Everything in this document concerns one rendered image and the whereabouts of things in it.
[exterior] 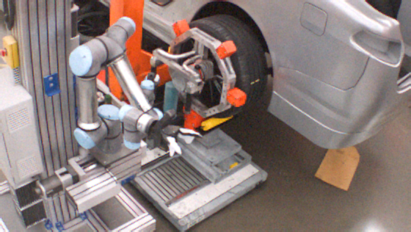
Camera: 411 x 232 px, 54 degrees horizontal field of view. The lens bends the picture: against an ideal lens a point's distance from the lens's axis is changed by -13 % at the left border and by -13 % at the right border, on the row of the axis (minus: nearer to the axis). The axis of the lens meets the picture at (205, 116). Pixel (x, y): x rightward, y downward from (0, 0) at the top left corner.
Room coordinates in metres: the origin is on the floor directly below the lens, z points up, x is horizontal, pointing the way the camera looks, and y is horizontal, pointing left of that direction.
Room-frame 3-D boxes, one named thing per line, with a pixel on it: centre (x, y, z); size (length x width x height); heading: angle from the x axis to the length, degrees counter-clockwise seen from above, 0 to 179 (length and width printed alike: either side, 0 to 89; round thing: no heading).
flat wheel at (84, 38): (3.65, 1.08, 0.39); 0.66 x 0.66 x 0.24
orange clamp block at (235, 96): (2.25, -0.16, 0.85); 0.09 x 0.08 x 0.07; 47
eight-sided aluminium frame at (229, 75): (2.46, 0.07, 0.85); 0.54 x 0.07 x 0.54; 47
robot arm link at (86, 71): (1.60, 0.53, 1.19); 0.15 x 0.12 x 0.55; 152
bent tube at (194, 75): (2.30, 0.08, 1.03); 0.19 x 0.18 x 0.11; 137
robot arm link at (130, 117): (1.48, 0.30, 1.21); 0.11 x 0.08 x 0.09; 62
